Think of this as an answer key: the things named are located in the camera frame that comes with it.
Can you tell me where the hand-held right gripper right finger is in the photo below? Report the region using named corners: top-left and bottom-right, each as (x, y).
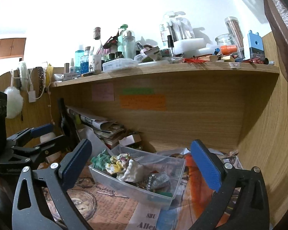
top-left (189, 139), bottom-right (270, 230)

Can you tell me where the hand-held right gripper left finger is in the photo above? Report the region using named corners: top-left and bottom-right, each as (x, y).
top-left (12, 138), bottom-right (93, 230)

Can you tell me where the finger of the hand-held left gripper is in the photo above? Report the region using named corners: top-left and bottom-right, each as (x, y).
top-left (6, 123), bottom-right (54, 149)
top-left (12, 135), bottom-right (68, 166)

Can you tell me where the green scrunchie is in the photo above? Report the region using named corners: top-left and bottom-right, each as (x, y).
top-left (91, 152), bottom-right (112, 172)

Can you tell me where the floral scrunchie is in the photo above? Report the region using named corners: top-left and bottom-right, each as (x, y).
top-left (105, 153), bottom-right (132, 174)

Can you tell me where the grey glitter pouch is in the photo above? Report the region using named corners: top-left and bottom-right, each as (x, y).
top-left (150, 173), bottom-right (171, 189)

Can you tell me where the white cloth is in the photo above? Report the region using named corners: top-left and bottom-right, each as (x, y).
top-left (116, 160), bottom-right (150, 182)

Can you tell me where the clear plastic container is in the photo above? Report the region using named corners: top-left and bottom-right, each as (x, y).
top-left (88, 144), bottom-right (186, 211)

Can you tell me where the black chain-trim pouch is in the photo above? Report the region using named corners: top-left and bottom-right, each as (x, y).
top-left (127, 175), bottom-right (159, 193)

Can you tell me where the white paper roll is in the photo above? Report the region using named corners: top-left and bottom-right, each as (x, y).
top-left (40, 132), bottom-right (55, 144)

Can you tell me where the black stand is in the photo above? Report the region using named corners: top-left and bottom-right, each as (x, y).
top-left (58, 98), bottom-right (81, 149)

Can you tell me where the white fluffy pompom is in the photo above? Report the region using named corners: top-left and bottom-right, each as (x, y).
top-left (4, 87), bottom-right (24, 119)

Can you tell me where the newspaper sheet with orange photo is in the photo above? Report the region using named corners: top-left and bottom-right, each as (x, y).
top-left (178, 153), bottom-right (243, 223)

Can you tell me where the clear plastic bag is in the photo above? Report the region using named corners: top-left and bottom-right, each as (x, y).
top-left (77, 125), bottom-right (106, 149)

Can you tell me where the stack of newspapers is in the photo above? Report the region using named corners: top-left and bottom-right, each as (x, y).
top-left (66, 105), bottom-right (126, 149)

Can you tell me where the patterned headband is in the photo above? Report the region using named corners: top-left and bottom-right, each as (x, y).
top-left (37, 67), bottom-right (46, 96)

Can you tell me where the white fluffy headband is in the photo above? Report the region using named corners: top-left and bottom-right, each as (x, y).
top-left (17, 62), bottom-right (30, 89)

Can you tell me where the yellow hanging cloth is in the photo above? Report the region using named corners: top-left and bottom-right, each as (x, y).
top-left (46, 65), bottom-right (54, 87)

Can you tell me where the small cardboard box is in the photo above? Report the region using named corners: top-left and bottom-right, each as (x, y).
top-left (119, 133), bottom-right (142, 148)

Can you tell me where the white tube pack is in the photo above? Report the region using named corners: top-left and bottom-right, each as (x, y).
top-left (62, 73), bottom-right (81, 80)

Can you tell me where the pink sticky note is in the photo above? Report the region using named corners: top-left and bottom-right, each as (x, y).
top-left (92, 83), bottom-right (115, 101)

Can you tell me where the brown marker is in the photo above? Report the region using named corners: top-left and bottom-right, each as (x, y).
top-left (81, 70), bottom-right (101, 78)

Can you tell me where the wooden cabinet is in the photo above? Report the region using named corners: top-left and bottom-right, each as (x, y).
top-left (0, 38), bottom-right (27, 59)

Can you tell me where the dark blue liquid bottle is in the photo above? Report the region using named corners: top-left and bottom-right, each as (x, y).
top-left (81, 47), bottom-right (92, 73)

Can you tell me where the light blue liquid bottle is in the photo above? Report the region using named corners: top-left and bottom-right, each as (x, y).
top-left (75, 45), bottom-right (85, 73)

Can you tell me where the white printed cup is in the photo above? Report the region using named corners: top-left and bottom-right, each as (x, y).
top-left (89, 54), bottom-right (102, 72)

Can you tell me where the orange sticky note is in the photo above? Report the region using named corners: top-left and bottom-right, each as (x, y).
top-left (119, 94), bottom-right (167, 111)

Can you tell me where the green sticky note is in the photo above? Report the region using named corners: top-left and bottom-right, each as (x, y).
top-left (122, 88), bottom-right (154, 95)

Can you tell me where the wooden shelf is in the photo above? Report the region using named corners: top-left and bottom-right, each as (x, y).
top-left (49, 61), bottom-right (280, 88)

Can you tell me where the flat clear plastic box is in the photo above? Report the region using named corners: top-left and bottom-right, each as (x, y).
top-left (102, 58), bottom-right (140, 73)

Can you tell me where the red sticks bundle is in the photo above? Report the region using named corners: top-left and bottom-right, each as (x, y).
top-left (182, 57), bottom-right (205, 64)

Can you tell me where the cork-topped glass bottle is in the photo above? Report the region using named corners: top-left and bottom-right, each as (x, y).
top-left (93, 27), bottom-right (103, 55)

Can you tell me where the orange capped tube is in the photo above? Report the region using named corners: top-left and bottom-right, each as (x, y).
top-left (219, 45), bottom-right (238, 55)

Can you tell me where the teal pump bottle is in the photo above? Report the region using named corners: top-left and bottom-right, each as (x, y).
top-left (118, 24), bottom-right (129, 53)

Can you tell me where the white foam block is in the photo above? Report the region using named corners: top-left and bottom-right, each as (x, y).
top-left (174, 38), bottom-right (208, 54)

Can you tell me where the small black-capped glass bottle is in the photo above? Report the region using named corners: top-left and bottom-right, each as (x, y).
top-left (167, 35), bottom-right (175, 61)

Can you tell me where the frosted plastic bottle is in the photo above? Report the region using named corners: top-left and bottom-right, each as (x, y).
top-left (123, 30), bottom-right (136, 59)

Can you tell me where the glass jar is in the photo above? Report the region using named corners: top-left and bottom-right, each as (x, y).
top-left (215, 34), bottom-right (236, 51)

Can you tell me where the blue box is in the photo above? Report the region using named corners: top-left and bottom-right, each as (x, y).
top-left (247, 30), bottom-right (266, 60)

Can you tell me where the tall clear canister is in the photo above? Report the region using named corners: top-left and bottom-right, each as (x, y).
top-left (224, 17), bottom-right (245, 58)

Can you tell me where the brown curtain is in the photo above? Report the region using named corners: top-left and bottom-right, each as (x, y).
top-left (264, 0), bottom-right (288, 90)

